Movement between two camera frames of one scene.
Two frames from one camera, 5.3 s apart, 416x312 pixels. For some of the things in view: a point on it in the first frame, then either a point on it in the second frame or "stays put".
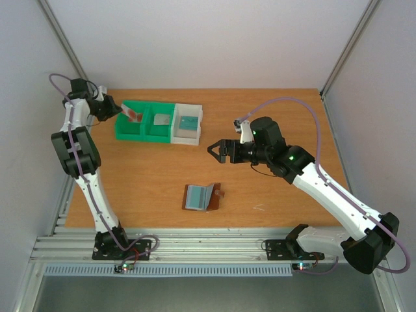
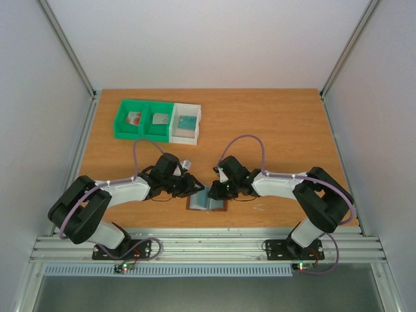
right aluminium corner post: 364,20 stays put
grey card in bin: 161,119 stays put
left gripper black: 112,110 -> 189,186
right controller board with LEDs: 301,266 stays put
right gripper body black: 227,151 -> 220,189
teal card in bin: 188,123 stays put
